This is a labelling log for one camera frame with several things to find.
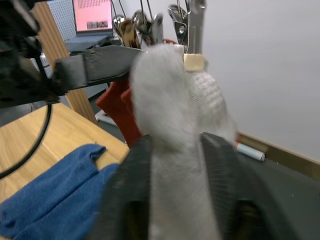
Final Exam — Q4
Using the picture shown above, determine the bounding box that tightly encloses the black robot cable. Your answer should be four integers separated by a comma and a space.
0, 101, 54, 179

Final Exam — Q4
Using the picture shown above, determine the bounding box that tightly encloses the white pegboard panel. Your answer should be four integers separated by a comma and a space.
46, 0, 77, 41

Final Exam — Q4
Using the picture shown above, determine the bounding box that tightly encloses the red sock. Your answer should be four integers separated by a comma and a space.
95, 38, 176, 149

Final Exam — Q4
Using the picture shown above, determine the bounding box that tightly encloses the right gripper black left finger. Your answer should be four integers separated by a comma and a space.
89, 134, 154, 240

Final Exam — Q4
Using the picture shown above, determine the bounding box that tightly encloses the metal clip with beige pads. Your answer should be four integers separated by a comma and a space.
183, 0, 209, 73

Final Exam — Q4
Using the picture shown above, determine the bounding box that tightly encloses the white cylinder with dark cap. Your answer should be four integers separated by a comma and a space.
234, 141, 266, 163

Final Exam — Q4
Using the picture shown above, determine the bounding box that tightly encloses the blue sock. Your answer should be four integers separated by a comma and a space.
11, 162, 121, 240
0, 143, 107, 227

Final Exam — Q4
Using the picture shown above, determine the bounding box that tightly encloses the white ribbed sock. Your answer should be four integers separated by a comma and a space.
174, 44, 239, 141

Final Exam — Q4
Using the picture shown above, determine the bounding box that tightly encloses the wooden baseboard strip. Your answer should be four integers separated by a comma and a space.
236, 131, 320, 174

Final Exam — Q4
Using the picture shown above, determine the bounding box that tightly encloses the leopard print sock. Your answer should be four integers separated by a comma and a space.
119, 20, 141, 49

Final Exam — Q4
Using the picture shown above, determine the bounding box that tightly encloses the wooden slatted post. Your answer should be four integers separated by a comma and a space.
31, 0, 99, 126

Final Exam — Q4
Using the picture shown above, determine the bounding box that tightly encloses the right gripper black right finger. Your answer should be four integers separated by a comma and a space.
199, 132, 309, 240

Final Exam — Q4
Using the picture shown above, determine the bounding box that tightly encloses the open laptop with pink screen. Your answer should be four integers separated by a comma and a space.
71, 0, 115, 38

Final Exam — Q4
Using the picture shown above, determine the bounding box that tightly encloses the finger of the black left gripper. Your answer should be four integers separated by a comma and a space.
53, 45, 145, 92

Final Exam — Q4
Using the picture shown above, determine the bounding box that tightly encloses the silver metal hanger clip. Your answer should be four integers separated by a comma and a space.
167, 3, 191, 49
130, 9, 165, 49
111, 14, 127, 39

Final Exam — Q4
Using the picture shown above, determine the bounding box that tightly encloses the grey sock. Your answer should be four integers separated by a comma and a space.
129, 43, 224, 240

